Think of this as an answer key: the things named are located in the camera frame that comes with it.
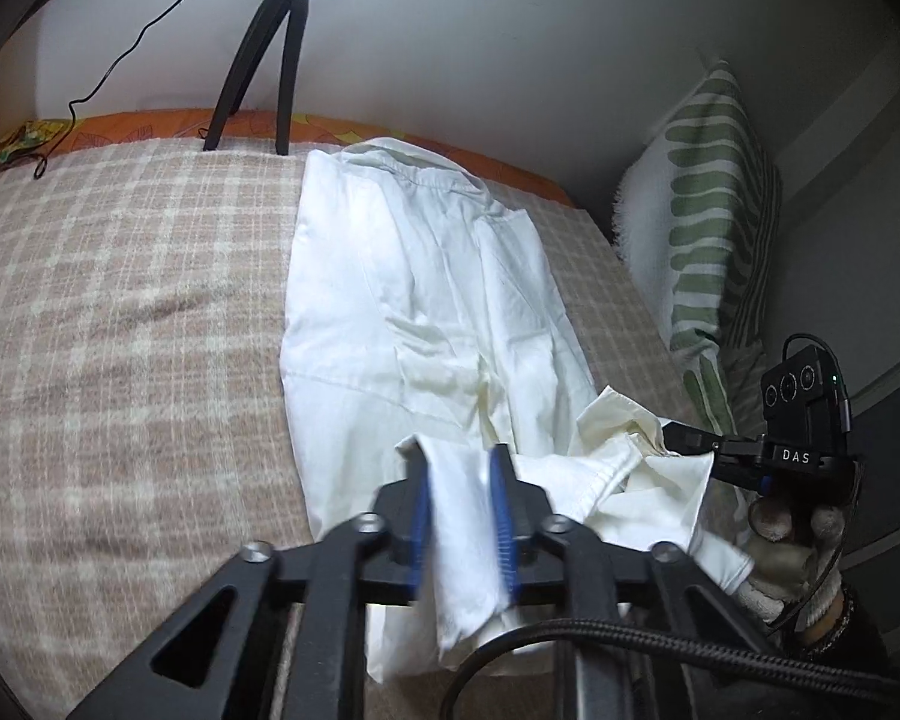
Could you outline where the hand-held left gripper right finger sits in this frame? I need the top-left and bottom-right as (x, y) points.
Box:
(489, 444), (818, 720)

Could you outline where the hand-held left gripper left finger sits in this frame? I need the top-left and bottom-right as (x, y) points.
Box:
(67, 442), (432, 720)

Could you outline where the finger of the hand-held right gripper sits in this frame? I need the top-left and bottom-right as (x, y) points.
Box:
(661, 422), (721, 460)

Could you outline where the white garment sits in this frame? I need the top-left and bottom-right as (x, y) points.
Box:
(279, 136), (755, 683)

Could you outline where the person's right hand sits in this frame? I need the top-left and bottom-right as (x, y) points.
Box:
(735, 496), (848, 625)

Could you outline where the black cabinet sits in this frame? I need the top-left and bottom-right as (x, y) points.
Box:
(844, 345), (900, 661)

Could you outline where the white green striped pillow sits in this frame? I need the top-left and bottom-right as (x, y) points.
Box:
(611, 60), (785, 437)

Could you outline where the beige checked blanket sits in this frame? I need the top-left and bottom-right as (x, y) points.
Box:
(0, 136), (702, 720)

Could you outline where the black tripod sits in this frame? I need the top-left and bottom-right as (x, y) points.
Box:
(202, 0), (335, 156)

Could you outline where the orange bed sheet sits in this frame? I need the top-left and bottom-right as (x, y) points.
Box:
(0, 109), (575, 209)

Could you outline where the yellow green patterned cloth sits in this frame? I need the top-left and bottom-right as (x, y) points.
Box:
(0, 118), (72, 166)

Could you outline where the black braided cable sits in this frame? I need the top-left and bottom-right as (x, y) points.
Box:
(439, 619), (900, 720)

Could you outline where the dark beaded bracelet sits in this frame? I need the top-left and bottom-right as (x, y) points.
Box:
(821, 581), (861, 642)

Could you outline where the thin black wall cable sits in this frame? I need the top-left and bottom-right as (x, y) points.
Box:
(31, 0), (252, 181)

